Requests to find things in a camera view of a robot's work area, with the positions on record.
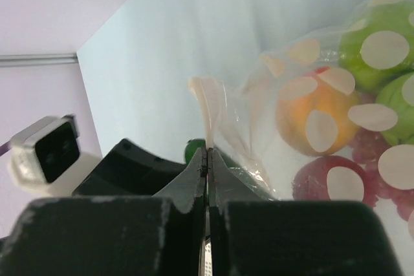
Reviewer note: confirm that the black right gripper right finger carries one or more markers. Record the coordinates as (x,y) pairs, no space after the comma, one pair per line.
(254,236)

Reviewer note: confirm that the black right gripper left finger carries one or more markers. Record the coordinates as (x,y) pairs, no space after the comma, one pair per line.
(162,234)

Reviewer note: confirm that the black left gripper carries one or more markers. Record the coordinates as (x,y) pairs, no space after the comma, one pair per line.
(129,170)

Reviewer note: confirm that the clear polka dot zip bag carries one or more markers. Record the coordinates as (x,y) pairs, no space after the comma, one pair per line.
(242,121)

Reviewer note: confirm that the orange yellow fake fruit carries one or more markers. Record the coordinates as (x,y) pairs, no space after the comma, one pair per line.
(312,111)

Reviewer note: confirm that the red fake pepper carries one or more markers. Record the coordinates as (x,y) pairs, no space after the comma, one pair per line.
(333,178)

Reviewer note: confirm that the pink fake grapes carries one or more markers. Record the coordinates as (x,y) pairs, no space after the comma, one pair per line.
(383,146)

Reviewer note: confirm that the green fake fruit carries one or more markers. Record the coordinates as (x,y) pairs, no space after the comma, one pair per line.
(380,57)

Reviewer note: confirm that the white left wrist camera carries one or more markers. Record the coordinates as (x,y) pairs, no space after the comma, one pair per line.
(46,158)

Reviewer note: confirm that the left aluminium frame post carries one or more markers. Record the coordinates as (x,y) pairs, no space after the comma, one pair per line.
(32,60)

